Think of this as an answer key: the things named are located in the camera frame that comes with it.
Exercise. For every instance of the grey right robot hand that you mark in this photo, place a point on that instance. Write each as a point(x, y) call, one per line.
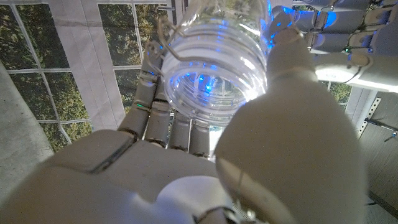
point(155, 174)

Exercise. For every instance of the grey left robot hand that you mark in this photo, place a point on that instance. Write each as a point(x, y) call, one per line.
point(357, 46)

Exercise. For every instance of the clear hinged glass jar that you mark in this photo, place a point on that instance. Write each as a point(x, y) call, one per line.
point(214, 62)

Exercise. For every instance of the white perforated metal strip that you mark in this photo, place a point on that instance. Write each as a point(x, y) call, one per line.
point(370, 116)

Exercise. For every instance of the printed window backdrop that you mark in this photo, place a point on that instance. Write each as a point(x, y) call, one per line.
point(77, 62)

